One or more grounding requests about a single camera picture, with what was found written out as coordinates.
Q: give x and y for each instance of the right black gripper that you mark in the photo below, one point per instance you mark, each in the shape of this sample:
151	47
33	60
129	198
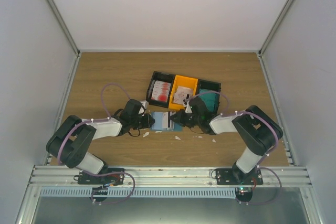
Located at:
180	119

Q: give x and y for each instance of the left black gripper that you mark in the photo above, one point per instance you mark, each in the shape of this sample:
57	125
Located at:
148	123

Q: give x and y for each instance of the blue card holder wallet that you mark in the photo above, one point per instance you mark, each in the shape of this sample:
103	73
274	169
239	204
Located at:
158	123

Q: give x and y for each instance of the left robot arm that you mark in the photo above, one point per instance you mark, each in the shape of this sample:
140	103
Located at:
70	143

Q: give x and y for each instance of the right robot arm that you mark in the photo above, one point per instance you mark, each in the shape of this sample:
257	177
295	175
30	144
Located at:
259	132

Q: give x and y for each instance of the white red cards pile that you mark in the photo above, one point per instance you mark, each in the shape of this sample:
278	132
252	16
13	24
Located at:
182	93

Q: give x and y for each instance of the red white cards stack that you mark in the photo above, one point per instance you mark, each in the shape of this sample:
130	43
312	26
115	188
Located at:
161	91

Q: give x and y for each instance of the teal cards stack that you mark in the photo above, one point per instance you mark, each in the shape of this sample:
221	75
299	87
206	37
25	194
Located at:
210	99

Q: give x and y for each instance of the yellow bin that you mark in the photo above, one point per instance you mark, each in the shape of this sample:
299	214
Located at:
185	82

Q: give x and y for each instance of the left black bin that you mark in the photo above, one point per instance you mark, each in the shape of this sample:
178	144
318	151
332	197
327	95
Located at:
165	77

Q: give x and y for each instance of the black bin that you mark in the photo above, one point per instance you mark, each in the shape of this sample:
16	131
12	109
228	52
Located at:
165	77
214	87

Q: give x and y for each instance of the right black bin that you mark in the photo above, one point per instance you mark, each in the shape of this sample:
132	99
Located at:
214	87

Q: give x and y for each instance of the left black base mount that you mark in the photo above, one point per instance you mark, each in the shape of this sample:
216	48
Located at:
116	178

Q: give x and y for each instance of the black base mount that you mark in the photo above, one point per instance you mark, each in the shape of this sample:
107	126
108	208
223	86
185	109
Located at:
229	176
116	178

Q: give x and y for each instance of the grey slotted cable duct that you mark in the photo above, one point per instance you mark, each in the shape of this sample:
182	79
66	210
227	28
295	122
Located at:
140	192

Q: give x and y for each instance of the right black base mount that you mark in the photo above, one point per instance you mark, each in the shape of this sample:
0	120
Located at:
229	176

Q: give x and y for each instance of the aluminium front rail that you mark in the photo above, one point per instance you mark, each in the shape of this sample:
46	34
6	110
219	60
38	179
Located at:
171	177

